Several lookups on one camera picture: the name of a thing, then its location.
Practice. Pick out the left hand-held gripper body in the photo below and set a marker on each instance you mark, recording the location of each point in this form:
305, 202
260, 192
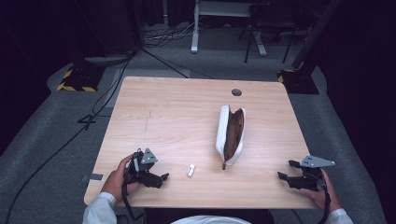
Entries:
140, 169

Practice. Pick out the dark stand column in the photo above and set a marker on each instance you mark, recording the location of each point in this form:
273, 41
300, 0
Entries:
106, 28

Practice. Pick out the person's white shirt torso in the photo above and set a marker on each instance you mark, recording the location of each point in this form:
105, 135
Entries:
211, 220

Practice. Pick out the grey floor tape strip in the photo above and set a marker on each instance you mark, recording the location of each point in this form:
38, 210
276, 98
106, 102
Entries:
92, 177

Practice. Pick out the white pencil case brown lining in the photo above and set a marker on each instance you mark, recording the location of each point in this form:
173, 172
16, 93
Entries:
223, 130

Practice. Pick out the dark slanted stand pole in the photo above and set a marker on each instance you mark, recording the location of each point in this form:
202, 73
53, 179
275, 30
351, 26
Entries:
314, 34

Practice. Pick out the black yellow striped stand base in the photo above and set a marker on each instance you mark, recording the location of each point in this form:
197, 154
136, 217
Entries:
299, 82
81, 77

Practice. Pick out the white desk frame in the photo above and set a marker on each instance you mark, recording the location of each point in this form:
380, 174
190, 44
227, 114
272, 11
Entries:
195, 34

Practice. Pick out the person's left hand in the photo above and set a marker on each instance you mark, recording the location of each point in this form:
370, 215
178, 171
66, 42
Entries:
114, 182

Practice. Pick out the small white eraser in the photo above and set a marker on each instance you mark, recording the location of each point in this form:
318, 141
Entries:
190, 170

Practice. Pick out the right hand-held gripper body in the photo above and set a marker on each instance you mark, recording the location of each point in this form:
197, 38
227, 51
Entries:
311, 179

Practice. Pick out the person's right hand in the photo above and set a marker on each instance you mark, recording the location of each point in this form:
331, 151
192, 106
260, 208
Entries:
327, 199

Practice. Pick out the black chair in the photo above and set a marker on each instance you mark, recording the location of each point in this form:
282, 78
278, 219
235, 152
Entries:
271, 23

